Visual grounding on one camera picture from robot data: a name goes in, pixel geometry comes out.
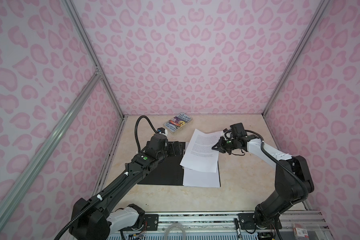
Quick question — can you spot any printed paper sheet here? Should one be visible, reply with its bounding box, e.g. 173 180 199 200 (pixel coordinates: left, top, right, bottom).
183 166 221 188
180 129 223 173

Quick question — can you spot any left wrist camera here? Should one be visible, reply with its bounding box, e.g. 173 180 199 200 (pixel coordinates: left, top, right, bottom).
157 128 168 136

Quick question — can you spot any white and black folder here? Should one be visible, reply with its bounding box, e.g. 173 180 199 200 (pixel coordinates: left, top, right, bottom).
137 140 222 189

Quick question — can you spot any colourful paperback book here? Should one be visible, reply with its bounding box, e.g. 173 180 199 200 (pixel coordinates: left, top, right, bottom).
164 113 193 134

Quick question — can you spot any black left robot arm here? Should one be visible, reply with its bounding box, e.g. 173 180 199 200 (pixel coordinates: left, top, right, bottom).
55 128 184 240

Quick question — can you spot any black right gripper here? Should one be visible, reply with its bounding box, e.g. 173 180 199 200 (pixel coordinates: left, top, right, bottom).
210 136 239 155

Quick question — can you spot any black marker pen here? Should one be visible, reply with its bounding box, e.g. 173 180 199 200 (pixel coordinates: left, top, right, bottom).
234 218 242 240

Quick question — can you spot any clear plastic tube loop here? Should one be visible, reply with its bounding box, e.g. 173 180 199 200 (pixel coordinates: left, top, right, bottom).
163 223 187 240

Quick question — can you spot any clear box with label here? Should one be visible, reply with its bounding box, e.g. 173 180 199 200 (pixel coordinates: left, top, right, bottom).
292 223 309 240

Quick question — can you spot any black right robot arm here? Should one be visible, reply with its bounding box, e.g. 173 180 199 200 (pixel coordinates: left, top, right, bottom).
212 123 315 229

